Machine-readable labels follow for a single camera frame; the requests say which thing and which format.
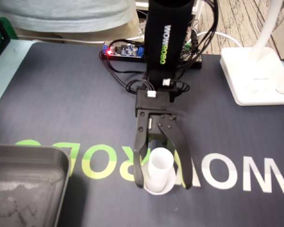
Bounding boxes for small white plastic cup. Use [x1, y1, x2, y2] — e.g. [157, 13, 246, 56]
[143, 165, 176, 196]

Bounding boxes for white plastic tube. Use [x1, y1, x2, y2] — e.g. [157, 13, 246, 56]
[148, 148, 174, 192]

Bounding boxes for green terminal circuit board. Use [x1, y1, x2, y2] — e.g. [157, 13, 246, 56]
[183, 41, 202, 56]

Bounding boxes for green plastic object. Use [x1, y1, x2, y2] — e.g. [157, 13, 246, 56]
[0, 16, 18, 40]

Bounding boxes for black frame stand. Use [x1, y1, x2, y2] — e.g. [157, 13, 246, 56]
[0, 8, 10, 68]

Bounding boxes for white desk lamp neck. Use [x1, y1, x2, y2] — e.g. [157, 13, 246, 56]
[254, 0, 284, 61]

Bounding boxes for white desk lamp base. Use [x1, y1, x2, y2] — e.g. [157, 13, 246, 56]
[219, 46, 284, 106]

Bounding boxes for person in light blue shirt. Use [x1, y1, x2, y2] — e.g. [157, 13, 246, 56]
[0, 0, 145, 44]

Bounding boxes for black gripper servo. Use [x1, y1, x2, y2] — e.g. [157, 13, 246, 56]
[134, 109, 193, 190]

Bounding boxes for black plastic tray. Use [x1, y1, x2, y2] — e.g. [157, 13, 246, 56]
[0, 143, 71, 227]

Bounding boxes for dark grey WOWROBO mat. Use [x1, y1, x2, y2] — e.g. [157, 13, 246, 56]
[0, 42, 284, 227]

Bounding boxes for thin black servo wires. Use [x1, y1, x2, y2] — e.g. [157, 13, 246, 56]
[100, 49, 149, 95]

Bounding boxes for blue circuit board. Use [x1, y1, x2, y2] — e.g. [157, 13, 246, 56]
[103, 41, 145, 59]

